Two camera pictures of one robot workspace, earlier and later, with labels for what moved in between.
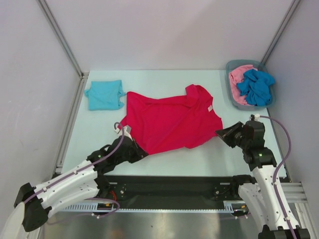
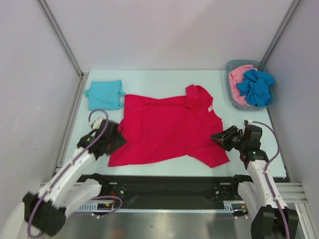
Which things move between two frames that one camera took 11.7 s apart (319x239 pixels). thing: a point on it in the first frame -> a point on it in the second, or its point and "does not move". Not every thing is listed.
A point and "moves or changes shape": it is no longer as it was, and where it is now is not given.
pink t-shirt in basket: [236, 76] does not move
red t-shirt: [159, 123] moves or changes shape
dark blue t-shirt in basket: [256, 87] does not move
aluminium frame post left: [61, 36] does not move
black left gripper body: [131, 156] -> [115, 142]
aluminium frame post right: [280, 32] does not move
